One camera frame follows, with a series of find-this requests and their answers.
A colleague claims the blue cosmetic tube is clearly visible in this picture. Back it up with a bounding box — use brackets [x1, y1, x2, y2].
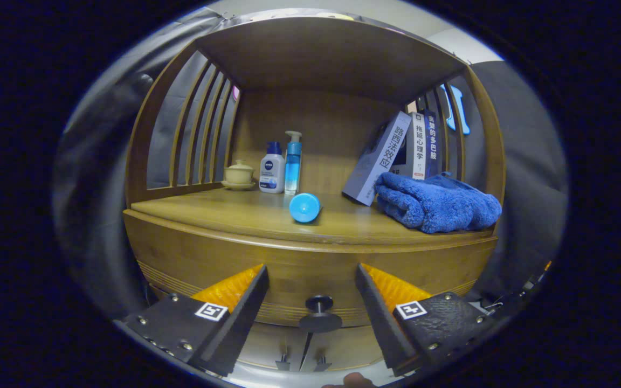
[289, 192, 322, 224]

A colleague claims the dark blue book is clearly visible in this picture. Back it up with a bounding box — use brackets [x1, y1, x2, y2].
[424, 109, 441, 177]

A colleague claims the white bottle with blue cap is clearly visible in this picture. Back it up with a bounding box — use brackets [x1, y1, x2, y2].
[259, 142, 286, 194]

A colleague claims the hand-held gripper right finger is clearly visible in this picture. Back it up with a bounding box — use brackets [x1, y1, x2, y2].
[355, 263, 498, 377]

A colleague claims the grey book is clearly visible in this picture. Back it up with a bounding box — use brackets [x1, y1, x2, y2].
[342, 111, 413, 206]

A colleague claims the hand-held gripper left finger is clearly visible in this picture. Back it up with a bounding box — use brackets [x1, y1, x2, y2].
[121, 264, 270, 378]

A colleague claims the wooden cabinet door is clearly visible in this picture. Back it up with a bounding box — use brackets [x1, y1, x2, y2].
[238, 323, 307, 371]
[304, 330, 382, 372]

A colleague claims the blue pump bottle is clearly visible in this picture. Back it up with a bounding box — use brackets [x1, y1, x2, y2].
[284, 130, 303, 196]

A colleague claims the wooden countertop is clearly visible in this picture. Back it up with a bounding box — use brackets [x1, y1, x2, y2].
[129, 183, 497, 248]

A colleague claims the wooden cabinet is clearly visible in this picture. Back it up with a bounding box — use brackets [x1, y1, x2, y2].
[123, 16, 507, 372]

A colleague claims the wooden drawer with black knob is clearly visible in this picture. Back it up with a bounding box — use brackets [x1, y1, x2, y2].
[123, 209, 499, 334]

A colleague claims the blue towel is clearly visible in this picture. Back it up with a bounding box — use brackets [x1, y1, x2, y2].
[374, 171, 503, 234]

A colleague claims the white spine book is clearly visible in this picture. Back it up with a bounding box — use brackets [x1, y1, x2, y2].
[389, 112, 427, 180]

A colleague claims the cream lidded teacup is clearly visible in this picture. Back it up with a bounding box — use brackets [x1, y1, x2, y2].
[221, 160, 257, 191]

